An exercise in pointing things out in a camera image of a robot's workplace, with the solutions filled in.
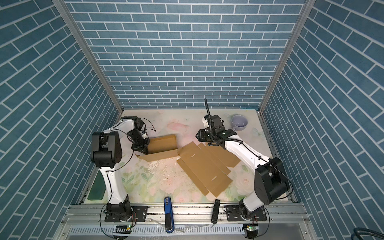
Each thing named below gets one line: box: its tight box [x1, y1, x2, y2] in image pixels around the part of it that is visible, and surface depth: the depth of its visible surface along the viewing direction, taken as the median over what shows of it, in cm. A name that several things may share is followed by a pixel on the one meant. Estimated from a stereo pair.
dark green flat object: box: [87, 170, 107, 201], surface depth 81 cm
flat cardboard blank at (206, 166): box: [176, 141, 241, 197], surface depth 93 cm
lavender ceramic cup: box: [231, 114, 249, 131], surface depth 110 cm
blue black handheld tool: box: [164, 196, 175, 234], surface depth 72 cm
